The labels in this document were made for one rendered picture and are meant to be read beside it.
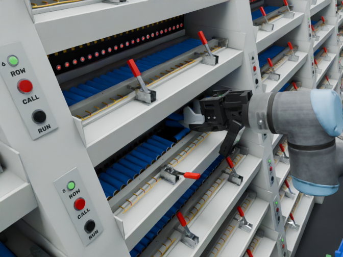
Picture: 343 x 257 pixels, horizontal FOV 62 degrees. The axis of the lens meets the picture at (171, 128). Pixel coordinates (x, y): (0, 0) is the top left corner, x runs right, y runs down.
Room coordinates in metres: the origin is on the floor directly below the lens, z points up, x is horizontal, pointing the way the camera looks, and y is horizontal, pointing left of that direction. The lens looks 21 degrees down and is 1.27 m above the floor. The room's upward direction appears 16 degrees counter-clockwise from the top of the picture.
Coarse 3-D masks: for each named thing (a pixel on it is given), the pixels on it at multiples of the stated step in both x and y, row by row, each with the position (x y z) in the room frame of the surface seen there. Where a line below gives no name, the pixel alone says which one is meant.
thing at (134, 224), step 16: (208, 144) 0.69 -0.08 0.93; (192, 160) 0.63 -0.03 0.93; (208, 160) 0.65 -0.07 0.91; (160, 192) 0.53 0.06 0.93; (176, 192) 0.54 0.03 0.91; (144, 208) 0.49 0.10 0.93; (160, 208) 0.50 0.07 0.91; (128, 224) 0.45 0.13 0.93; (144, 224) 0.46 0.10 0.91; (128, 240) 0.43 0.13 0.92
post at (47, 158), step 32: (0, 0) 0.40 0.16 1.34; (0, 32) 0.39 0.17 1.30; (32, 32) 0.42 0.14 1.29; (32, 64) 0.40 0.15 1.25; (0, 96) 0.36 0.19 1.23; (0, 128) 0.36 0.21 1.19; (64, 128) 0.41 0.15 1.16; (32, 160) 0.36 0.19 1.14; (64, 160) 0.39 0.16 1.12; (96, 192) 0.41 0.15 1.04; (32, 224) 0.41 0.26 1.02; (64, 224) 0.36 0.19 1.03; (96, 256) 0.38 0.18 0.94; (128, 256) 0.42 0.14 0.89
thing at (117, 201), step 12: (192, 132) 0.71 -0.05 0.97; (204, 132) 0.73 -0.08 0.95; (180, 144) 0.66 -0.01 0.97; (168, 156) 0.61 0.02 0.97; (156, 168) 0.57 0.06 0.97; (144, 180) 0.54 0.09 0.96; (156, 180) 0.55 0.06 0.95; (120, 192) 0.51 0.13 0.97; (132, 192) 0.52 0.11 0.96; (144, 192) 0.52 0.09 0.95; (120, 204) 0.49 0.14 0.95; (132, 204) 0.49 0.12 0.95
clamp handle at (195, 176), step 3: (171, 171) 0.56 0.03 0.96; (174, 171) 0.56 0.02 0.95; (174, 174) 0.55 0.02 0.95; (177, 174) 0.55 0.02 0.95; (180, 174) 0.54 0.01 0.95; (183, 174) 0.53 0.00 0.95; (186, 174) 0.53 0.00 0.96; (189, 174) 0.53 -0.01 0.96; (192, 174) 0.52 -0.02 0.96; (195, 174) 0.52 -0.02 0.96; (198, 174) 0.52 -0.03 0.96; (186, 177) 0.53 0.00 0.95; (189, 177) 0.52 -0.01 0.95; (192, 177) 0.52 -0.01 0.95; (195, 177) 0.51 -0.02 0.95; (198, 177) 0.51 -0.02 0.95
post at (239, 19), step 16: (240, 0) 0.89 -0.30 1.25; (192, 16) 0.97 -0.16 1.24; (208, 16) 0.93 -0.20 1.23; (224, 16) 0.89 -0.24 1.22; (240, 16) 0.88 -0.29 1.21; (240, 32) 0.87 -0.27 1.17; (256, 48) 0.93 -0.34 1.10; (256, 64) 0.92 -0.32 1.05; (224, 80) 0.92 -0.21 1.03; (240, 80) 0.88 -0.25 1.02; (272, 160) 0.92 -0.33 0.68; (256, 176) 0.89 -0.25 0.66; (272, 192) 0.89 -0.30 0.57; (272, 208) 0.87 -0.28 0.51; (272, 224) 0.87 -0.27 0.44; (272, 256) 0.89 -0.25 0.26; (288, 256) 0.93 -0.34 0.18
